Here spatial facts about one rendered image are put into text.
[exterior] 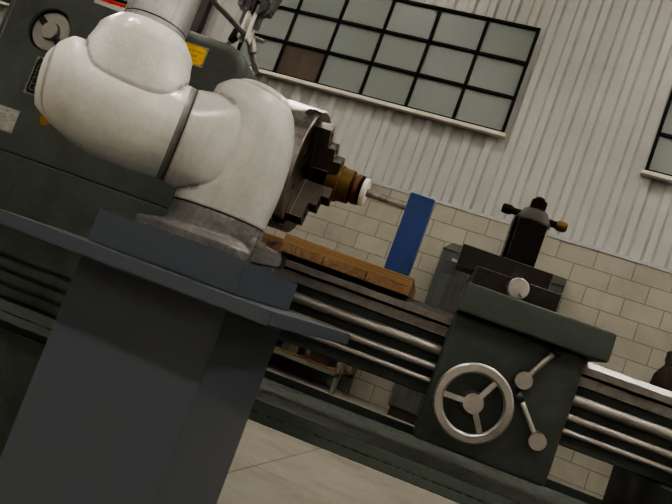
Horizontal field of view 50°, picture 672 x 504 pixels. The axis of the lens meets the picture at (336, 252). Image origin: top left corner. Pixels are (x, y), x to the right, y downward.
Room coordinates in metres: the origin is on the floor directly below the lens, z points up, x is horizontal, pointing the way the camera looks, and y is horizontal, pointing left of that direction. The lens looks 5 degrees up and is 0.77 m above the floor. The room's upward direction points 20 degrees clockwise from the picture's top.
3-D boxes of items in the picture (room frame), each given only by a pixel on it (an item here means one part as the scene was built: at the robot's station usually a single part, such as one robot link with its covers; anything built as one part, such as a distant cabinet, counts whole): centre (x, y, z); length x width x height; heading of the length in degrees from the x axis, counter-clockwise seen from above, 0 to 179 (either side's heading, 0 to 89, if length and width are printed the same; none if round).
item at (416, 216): (1.74, -0.15, 1.00); 0.08 x 0.06 x 0.23; 171
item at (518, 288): (1.44, -0.37, 0.95); 0.07 x 0.04 x 0.04; 171
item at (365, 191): (1.76, -0.07, 1.08); 0.13 x 0.07 x 0.07; 81
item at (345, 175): (1.77, 0.04, 1.08); 0.09 x 0.09 x 0.09; 81
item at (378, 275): (1.76, -0.06, 0.88); 0.36 x 0.30 x 0.04; 171
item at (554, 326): (1.66, -0.45, 0.89); 0.53 x 0.30 x 0.06; 171
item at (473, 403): (1.47, -0.40, 0.73); 0.27 x 0.12 x 0.27; 81
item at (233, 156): (1.16, 0.21, 0.97); 0.18 x 0.16 x 0.22; 106
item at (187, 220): (1.16, 0.18, 0.83); 0.22 x 0.18 x 0.06; 74
